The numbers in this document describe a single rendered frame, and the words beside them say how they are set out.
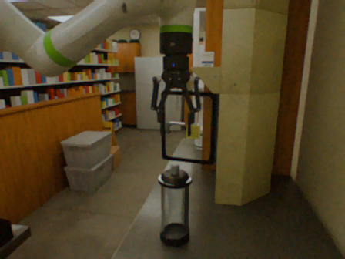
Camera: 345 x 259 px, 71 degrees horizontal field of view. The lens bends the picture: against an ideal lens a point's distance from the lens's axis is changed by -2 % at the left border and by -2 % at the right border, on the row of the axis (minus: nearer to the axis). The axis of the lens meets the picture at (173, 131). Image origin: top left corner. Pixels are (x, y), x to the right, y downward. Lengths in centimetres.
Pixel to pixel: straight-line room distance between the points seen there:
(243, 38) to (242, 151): 43
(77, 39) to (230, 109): 58
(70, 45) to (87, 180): 260
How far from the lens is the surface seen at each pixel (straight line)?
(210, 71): 96
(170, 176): 77
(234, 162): 103
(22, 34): 85
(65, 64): 82
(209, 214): 103
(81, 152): 312
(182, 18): 69
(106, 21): 66
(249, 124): 99
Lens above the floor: 150
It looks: 14 degrees down
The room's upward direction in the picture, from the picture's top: straight up
